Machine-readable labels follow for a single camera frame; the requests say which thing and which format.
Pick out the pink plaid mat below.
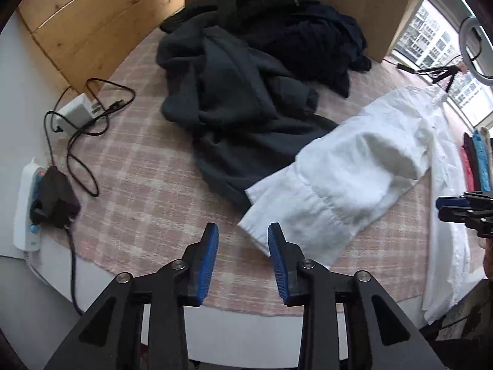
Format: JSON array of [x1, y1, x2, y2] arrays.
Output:
[[50, 27, 486, 319]]

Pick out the blue folded shirt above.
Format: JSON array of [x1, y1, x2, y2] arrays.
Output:
[[472, 128, 491, 192]]

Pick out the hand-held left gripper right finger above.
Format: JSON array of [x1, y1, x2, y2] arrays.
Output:
[[267, 222, 443, 370]]

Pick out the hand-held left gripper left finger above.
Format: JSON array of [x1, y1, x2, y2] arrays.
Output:
[[44, 222, 219, 370]]

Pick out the pine wood board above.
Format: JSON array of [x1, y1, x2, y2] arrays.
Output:
[[17, 0, 185, 93]]

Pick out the white shirt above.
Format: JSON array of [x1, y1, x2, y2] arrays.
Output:
[[238, 85, 472, 324]]

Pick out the white power strip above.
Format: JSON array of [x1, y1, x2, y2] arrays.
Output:
[[13, 158, 51, 253]]

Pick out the black adapter cable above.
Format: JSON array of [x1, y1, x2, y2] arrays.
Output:
[[65, 224, 84, 315]]

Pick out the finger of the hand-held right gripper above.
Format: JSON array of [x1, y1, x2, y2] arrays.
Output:
[[438, 206, 471, 223], [436, 196, 470, 209]]

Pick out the white charger with black cable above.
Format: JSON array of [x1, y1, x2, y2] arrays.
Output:
[[44, 78, 136, 197]]

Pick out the pink folded garment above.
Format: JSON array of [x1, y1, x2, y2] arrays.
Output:
[[459, 144, 476, 193]]

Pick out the black power adapter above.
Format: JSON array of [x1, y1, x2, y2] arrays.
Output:
[[31, 166, 81, 229]]

